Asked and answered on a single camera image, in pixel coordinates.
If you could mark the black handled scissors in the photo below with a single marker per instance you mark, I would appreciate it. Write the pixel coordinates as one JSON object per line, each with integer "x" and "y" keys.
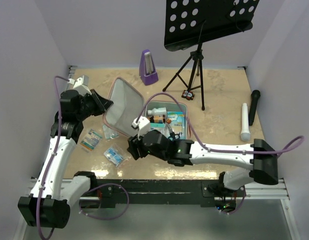
{"x": 172, "y": 135}

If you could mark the aluminium left rail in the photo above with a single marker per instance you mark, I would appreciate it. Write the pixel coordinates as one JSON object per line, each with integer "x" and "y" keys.
{"x": 65, "y": 121}

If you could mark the teal topped zip bag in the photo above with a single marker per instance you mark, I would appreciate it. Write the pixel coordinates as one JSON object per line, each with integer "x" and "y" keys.
{"x": 109, "y": 133}

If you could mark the teal white box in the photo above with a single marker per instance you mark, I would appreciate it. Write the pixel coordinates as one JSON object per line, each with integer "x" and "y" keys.
{"x": 157, "y": 126}

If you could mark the black music stand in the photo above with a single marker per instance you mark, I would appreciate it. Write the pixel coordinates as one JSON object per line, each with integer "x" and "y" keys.
{"x": 191, "y": 23}

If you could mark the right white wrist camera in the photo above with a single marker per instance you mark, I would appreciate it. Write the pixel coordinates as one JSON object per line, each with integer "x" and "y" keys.
{"x": 142, "y": 125}

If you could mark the aluminium front rail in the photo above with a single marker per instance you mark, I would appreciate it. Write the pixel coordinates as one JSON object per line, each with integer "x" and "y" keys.
{"x": 207, "y": 188}

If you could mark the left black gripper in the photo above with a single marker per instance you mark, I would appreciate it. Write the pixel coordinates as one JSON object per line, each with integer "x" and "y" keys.
{"x": 104, "y": 103}

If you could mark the blue cotton swab packet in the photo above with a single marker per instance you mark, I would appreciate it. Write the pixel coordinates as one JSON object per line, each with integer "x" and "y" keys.
{"x": 175, "y": 122}

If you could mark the pink medicine kit case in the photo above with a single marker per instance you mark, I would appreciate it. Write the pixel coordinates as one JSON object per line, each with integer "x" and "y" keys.
{"x": 128, "y": 103}

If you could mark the blue alcohol pad bag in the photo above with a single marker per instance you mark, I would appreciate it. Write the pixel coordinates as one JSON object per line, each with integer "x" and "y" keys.
{"x": 116, "y": 155}

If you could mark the purple metronome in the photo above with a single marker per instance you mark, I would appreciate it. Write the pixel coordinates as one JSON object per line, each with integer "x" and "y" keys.
{"x": 147, "y": 70}

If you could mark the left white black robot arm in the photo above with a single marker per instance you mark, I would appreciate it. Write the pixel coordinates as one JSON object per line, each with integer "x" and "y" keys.
{"x": 48, "y": 205}

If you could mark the orange teal bandage packet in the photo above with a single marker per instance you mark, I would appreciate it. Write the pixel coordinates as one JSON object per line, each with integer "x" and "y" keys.
{"x": 90, "y": 140}

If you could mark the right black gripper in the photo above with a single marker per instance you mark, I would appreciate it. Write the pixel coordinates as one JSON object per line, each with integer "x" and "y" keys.
{"x": 134, "y": 143}

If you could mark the small red black tuner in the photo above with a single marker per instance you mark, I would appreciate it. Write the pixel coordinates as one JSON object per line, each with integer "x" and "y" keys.
{"x": 188, "y": 95}

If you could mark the brown medicine bottle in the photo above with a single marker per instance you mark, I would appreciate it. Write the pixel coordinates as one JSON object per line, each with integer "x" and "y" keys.
{"x": 158, "y": 119}

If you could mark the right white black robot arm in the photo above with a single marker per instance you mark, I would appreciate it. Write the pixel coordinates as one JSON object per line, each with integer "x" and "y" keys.
{"x": 252, "y": 162}

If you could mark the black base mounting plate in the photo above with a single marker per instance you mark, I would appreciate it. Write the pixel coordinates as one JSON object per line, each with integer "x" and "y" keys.
{"x": 121, "y": 196}

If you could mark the aluminium rail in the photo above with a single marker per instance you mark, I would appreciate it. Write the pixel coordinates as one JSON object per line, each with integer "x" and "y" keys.
{"x": 207, "y": 188}
{"x": 65, "y": 121}

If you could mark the white plastic bottle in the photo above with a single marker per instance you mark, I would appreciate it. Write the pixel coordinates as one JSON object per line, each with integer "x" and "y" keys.
{"x": 160, "y": 111}

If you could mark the black microphone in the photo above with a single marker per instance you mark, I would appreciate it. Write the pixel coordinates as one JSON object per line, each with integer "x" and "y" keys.
{"x": 255, "y": 96}

